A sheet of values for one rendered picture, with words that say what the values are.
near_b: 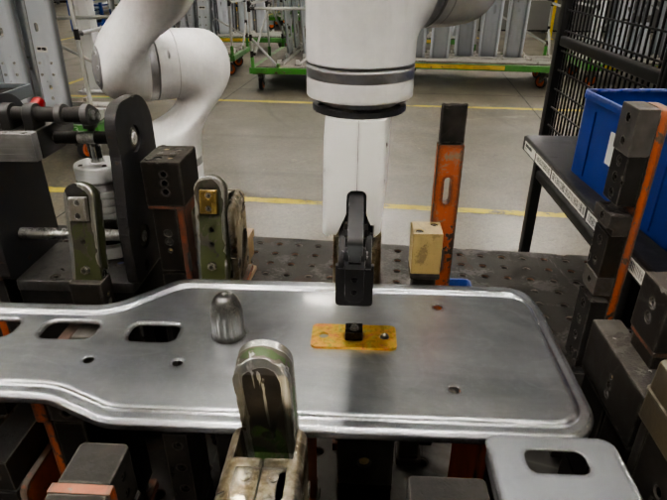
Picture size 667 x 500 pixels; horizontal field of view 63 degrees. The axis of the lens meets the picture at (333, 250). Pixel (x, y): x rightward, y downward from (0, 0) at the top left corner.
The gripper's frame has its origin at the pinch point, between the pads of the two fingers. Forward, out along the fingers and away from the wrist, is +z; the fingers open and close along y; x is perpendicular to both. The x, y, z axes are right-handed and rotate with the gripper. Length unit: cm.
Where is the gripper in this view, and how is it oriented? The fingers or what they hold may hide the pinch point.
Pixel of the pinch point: (354, 268)
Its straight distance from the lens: 51.3
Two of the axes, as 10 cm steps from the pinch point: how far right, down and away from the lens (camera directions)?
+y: -0.5, 4.7, -8.8
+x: 10.0, 0.3, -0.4
